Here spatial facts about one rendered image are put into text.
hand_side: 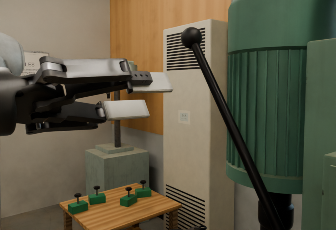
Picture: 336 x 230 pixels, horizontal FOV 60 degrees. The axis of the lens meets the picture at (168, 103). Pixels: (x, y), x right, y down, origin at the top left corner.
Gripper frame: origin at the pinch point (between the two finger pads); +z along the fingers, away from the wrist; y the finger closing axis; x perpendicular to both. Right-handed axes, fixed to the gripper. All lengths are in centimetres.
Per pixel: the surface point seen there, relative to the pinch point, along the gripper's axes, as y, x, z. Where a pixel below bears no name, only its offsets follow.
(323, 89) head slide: 15.2, -8.8, 17.0
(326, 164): 17.1, -17.6, 5.0
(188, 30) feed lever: 5.9, 8.3, 8.6
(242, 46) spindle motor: 9.0, 3.2, 15.2
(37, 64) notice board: -235, 183, 47
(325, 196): 15.4, -20.1, 4.9
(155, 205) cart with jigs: -151, 2, 85
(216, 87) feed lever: 5.4, -2.1, 9.6
